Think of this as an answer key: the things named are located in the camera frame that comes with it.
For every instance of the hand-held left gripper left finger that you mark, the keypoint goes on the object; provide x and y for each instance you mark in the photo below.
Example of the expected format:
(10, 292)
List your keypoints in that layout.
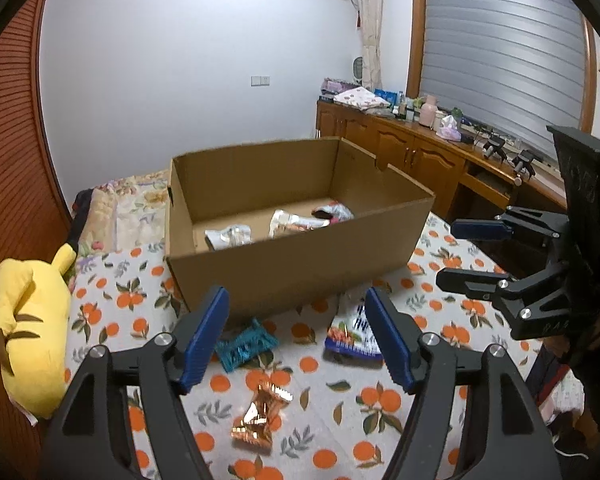
(205, 340)

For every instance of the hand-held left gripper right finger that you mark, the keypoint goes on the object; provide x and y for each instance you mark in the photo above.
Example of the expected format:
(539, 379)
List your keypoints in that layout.
(390, 340)

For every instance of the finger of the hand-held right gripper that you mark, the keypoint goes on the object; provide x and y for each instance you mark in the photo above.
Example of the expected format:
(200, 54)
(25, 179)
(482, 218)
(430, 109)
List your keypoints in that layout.
(470, 280)
(480, 230)

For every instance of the blue and white snack packet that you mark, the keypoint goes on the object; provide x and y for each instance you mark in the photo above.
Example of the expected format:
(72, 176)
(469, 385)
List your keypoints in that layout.
(352, 332)

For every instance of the teal snack packet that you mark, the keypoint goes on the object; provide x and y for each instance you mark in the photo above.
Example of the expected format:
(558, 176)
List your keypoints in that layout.
(242, 347)

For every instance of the copper foil snack packet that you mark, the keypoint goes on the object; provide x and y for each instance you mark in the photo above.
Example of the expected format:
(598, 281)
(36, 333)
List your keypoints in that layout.
(260, 417)

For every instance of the silver snack packet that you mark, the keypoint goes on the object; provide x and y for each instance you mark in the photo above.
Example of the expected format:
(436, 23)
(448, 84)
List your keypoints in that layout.
(227, 237)

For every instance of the brown cardboard box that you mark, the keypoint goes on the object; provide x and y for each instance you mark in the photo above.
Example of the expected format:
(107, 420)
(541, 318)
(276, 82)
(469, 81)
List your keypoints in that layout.
(290, 270)

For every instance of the pink snack packet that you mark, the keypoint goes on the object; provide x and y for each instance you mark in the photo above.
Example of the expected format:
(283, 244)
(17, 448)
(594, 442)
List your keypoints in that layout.
(335, 211)

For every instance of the black clamp stand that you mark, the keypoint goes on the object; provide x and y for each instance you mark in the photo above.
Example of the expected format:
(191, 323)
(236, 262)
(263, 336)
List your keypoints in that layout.
(524, 166)
(494, 147)

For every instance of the orange print bedsheet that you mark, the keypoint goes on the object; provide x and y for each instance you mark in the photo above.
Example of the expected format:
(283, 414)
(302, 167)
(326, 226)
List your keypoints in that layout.
(330, 410)

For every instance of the pink tissue pack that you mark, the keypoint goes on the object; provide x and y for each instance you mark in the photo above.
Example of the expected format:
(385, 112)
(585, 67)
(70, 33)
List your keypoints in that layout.
(449, 129)

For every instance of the wooden cabinet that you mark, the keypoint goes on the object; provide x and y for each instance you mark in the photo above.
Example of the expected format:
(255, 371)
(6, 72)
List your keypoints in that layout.
(395, 145)

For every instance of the pink bottle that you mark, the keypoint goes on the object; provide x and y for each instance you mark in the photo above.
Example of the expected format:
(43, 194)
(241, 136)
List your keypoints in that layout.
(428, 112)

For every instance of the floral blanket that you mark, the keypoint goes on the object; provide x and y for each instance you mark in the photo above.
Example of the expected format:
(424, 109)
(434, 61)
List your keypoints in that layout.
(130, 205)

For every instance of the blue box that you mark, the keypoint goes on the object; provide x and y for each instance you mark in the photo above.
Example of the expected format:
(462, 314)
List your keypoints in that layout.
(386, 96)

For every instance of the grey window blind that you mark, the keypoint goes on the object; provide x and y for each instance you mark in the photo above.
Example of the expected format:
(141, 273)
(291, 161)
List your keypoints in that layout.
(500, 50)

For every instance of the yellow plush toy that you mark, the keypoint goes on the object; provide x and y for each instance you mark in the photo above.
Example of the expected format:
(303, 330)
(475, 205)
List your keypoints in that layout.
(30, 330)

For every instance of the dark clothing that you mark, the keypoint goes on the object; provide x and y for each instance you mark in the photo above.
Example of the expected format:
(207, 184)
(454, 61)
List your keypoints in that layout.
(80, 215)

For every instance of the folded floral cloth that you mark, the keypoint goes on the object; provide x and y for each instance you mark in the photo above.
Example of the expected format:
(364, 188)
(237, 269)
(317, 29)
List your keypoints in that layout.
(361, 97)

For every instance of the small white fan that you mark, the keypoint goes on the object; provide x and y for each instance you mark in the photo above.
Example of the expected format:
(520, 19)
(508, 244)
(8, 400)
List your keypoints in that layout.
(360, 70)

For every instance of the purple pack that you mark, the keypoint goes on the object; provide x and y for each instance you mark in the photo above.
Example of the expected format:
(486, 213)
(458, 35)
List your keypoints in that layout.
(336, 86)

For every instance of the white curtain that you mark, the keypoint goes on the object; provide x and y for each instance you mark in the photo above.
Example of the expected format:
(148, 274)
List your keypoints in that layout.
(370, 20)

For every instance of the wooden slatted wardrobe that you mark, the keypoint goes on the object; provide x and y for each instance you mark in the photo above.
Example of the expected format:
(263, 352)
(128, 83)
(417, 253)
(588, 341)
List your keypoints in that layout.
(10, 160)

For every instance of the wooden window frame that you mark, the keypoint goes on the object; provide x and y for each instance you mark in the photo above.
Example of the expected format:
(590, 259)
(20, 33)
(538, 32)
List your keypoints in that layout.
(416, 35)

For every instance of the white wall switch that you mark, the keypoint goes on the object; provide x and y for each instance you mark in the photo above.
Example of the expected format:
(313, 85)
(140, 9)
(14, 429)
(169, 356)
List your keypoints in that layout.
(260, 80)

